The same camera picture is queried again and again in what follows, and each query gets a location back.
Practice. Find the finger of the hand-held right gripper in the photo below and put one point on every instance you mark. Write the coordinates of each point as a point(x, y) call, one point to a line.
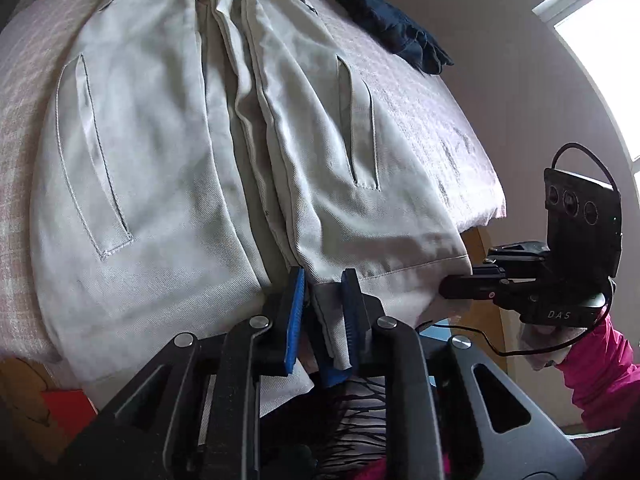
point(490, 270)
point(470, 287)

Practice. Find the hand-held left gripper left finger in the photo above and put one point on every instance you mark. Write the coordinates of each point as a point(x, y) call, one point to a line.
point(295, 320)

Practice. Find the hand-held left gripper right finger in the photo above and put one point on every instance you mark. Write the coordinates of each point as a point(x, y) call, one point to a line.
point(350, 320)

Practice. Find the grey and blue jacket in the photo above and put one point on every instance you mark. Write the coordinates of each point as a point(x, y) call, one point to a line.
point(160, 160)

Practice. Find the person's right forearm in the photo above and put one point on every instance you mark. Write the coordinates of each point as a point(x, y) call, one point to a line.
point(600, 375)

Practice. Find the person's right hand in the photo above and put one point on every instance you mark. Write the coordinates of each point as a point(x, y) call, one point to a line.
point(537, 337)

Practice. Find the person's striped garment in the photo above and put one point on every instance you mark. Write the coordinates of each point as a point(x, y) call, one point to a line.
point(355, 425)

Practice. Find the beige plaid blanket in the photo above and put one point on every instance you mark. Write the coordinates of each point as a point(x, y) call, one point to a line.
point(425, 125)

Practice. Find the window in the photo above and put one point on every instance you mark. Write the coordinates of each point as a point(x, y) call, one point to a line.
point(600, 35)

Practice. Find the red box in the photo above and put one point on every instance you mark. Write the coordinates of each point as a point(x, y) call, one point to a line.
point(67, 412)

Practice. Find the navy blue garment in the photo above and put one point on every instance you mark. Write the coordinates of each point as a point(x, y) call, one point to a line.
point(395, 25)

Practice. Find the wooden table frame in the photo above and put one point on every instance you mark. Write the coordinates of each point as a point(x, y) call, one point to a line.
point(475, 250)

